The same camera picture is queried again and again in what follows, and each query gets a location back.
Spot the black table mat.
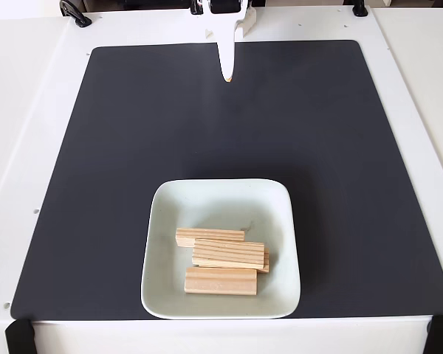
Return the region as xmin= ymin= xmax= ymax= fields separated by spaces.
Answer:
xmin=10 ymin=39 xmax=443 ymax=321

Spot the pale square ceramic plate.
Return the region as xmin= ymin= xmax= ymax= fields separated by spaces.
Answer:
xmin=140 ymin=178 xmax=302 ymax=320

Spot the smooth pale wooden block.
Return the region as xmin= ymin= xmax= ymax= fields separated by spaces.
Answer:
xmin=184 ymin=267 xmax=259 ymax=297

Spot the grooved wooden block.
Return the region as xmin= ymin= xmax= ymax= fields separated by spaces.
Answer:
xmin=175 ymin=227 xmax=246 ymax=248
xmin=257 ymin=247 xmax=271 ymax=274
xmin=191 ymin=237 xmax=266 ymax=271

